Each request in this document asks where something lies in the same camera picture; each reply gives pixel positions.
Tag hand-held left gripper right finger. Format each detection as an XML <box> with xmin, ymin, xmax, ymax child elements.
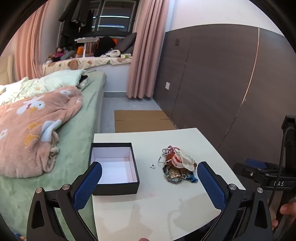
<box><xmin>196</xmin><ymin>161</ymin><xmax>273</xmax><ymax>241</ymax></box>

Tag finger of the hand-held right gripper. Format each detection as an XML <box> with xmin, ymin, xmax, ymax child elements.
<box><xmin>245</xmin><ymin>159</ymin><xmax>281</xmax><ymax>172</ymax></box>
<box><xmin>232</xmin><ymin>163</ymin><xmax>281</xmax><ymax>189</ymax></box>

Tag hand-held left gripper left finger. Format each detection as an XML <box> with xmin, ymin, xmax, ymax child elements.
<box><xmin>26</xmin><ymin>161</ymin><xmax>102</xmax><ymax>241</ymax></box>

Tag blue bead bracelet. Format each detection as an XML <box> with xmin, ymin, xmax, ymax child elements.
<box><xmin>184</xmin><ymin>174</ymin><xmax>199</xmax><ymax>184</ymax></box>

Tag black jewelry box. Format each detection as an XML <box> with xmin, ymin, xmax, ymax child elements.
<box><xmin>88</xmin><ymin>142</ymin><xmax>140</xmax><ymax>195</ymax></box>

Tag gold butterfly brooch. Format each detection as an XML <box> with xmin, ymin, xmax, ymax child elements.
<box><xmin>167</xmin><ymin>170</ymin><xmax>186</xmax><ymax>184</ymax></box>

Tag person's right hand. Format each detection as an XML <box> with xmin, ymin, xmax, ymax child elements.
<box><xmin>272</xmin><ymin>201</ymin><xmax>296</xmax><ymax>230</ymax></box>

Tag bed with green sheet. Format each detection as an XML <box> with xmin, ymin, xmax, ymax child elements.
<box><xmin>0</xmin><ymin>71</ymin><xmax>107</xmax><ymax>237</ymax></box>

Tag pink printed blanket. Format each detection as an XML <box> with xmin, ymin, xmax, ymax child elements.
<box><xmin>0</xmin><ymin>86</ymin><xmax>84</xmax><ymax>178</ymax></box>

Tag flat cardboard sheet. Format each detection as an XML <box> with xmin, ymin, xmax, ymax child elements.
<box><xmin>114</xmin><ymin>110</ymin><xmax>178</xmax><ymax>133</ymax></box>

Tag pale green quilt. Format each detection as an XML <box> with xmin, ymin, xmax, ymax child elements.
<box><xmin>0</xmin><ymin>69</ymin><xmax>86</xmax><ymax>103</ymax></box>

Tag floral window seat mat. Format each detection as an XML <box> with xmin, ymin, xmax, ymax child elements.
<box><xmin>42</xmin><ymin>56</ymin><xmax>133</xmax><ymax>75</ymax></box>

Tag heap of stuffed toys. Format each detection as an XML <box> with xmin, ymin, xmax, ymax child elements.
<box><xmin>47</xmin><ymin>46</ymin><xmax>77</xmax><ymax>62</ymax></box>

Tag black and white plush toy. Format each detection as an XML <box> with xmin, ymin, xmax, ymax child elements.
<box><xmin>100</xmin><ymin>49</ymin><xmax>121</xmax><ymax>58</ymax></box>

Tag beige headboard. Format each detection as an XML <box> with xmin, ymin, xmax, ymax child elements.
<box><xmin>0</xmin><ymin>55</ymin><xmax>14</xmax><ymax>86</ymax></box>

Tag pink curtain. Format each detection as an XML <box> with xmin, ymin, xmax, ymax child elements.
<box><xmin>14</xmin><ymin>0</ymin><xmax>57</xmax><ymax>81</ymax></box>
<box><xmin>126</xmin><ymin>0</ymin><xmax>170</xmax><ymax>99</ymax></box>

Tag black bag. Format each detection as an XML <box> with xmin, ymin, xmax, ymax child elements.
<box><xmin>94</xmin><ymin>36</ymin><xmax>116</xmax><ymax>57</ymax></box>

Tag small white folding table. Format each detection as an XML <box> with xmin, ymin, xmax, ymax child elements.
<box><xmin>74</xmin><ymin>37</ymin><xmax>100</xmax><ymax>58</ymax></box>

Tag grey pillow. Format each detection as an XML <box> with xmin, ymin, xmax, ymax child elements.
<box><xmin>116</xmin><ymin>32</ymin><xmax>138</xmax><ymax>55</ymax></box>

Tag hanging dark clothes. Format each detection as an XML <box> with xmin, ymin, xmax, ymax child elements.
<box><xmin>58</xmin><ymin>0</ymin><xmax>94</xmax><ymax>50</ymax></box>

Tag window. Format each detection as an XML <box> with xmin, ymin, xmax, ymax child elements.
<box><xmin>89</xmin><ymin>0</ymin><xmax>139</xmax><ymax>33</ymax></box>

